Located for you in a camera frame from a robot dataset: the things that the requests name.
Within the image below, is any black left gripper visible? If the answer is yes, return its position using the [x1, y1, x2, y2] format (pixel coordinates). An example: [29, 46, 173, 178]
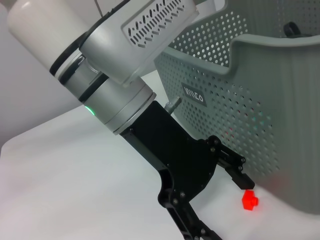
[119, 99, 256, 240]

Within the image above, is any small red notched block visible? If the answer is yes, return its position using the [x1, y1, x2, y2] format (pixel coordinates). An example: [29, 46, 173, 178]
[241, 189, 260, 211]

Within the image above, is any glass teacup with black base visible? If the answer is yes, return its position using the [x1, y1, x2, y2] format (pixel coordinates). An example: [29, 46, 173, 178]
[284, 21, 302, 39]

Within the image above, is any grey-green perforated storage bin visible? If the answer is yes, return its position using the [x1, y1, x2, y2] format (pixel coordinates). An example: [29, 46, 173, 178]
[153, 0, 320, 216]

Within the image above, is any silver straight connector plug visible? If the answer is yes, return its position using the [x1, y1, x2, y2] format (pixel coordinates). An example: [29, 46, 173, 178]
[164, 96, 182, 114]

